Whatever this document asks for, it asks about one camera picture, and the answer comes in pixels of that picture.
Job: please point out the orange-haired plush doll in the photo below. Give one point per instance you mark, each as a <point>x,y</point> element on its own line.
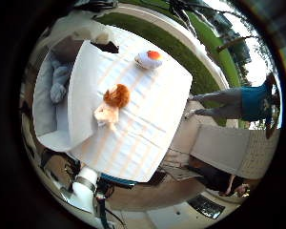
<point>116,97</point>

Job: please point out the white rectangular container box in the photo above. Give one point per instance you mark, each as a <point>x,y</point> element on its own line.
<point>44,111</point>

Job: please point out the person in blue shirt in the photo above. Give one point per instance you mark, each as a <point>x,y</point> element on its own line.
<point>248,101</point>

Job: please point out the metal stair railing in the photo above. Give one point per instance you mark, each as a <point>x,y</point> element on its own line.
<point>179,165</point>

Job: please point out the grey plush toy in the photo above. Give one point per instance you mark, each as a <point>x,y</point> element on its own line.
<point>58,81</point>

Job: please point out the person in dark clothes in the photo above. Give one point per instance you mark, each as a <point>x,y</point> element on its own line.
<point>213,178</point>

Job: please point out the dark window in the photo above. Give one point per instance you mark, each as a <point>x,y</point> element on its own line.
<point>206,206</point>

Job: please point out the white bowl with orange object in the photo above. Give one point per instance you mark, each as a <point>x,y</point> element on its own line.
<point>147,60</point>

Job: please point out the white striped tablecloth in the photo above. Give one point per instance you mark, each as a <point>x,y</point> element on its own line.
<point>149,120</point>

